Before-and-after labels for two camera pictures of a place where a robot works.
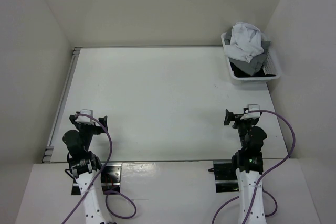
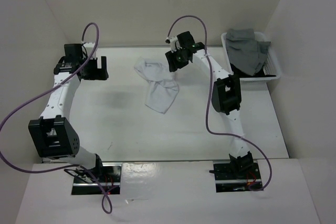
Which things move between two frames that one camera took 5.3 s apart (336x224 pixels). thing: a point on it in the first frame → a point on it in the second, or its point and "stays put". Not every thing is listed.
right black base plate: [226, 177] stays put
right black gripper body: [242, 125] → [176, 60]
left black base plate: [111, 177] stays put
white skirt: [245, 43] → [163, 87]
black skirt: [239, 72] stays put
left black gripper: [97, 129] → [98, 74]
